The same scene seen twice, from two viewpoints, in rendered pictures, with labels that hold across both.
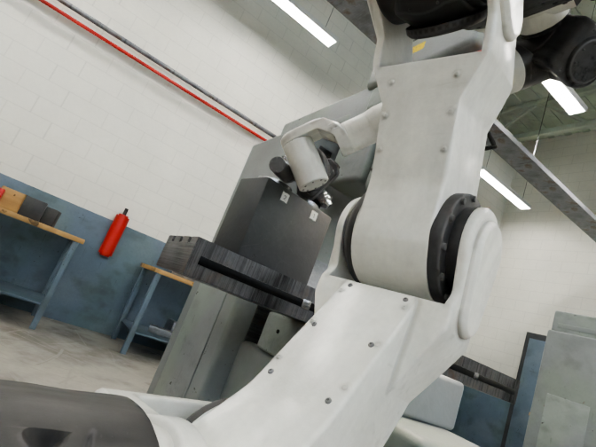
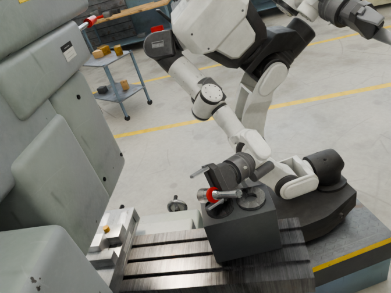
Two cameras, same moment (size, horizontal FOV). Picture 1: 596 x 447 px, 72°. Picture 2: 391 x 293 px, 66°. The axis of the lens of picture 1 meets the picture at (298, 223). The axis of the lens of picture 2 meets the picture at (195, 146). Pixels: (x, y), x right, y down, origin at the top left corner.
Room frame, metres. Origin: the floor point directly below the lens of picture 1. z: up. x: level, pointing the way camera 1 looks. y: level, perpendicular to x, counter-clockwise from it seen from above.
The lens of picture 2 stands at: (1.53, 0.45, 1.81)
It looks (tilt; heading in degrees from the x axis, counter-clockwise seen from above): 33 degrees down; 223
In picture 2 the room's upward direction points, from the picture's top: 17 degrees counter-clockwise
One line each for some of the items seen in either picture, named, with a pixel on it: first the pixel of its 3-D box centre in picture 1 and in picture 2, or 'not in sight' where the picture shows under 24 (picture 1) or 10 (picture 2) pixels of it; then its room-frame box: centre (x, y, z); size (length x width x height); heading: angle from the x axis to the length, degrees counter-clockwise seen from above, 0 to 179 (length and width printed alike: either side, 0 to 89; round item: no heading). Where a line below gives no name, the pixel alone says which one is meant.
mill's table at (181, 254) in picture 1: (369, 333); (132, 267); (1.23, -0.31, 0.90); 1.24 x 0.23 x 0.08; 119
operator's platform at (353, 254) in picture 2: not in sight; (291, 236); (0.41, -0.04, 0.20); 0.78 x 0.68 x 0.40; 137
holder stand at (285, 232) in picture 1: (275, 230); (240, 222); (1.00, 0.05, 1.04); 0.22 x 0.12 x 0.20; 128
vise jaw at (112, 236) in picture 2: not in sight; (103, 235); (1.22, -0.40, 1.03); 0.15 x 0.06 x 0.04; 119
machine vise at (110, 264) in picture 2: not in sight; (105, 247); (1.24, -0.39, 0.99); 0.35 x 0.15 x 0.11; 29
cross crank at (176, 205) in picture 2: not in sight; (176, 212); (0.78, -0.52, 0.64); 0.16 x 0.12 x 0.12; 29
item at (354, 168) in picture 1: (376, 165); (23, 194); (1.39, -0.19, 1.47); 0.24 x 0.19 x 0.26; 119
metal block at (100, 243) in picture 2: not in sight; (96, 245); (1.27, -0.38, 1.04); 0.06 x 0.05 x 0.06; 119
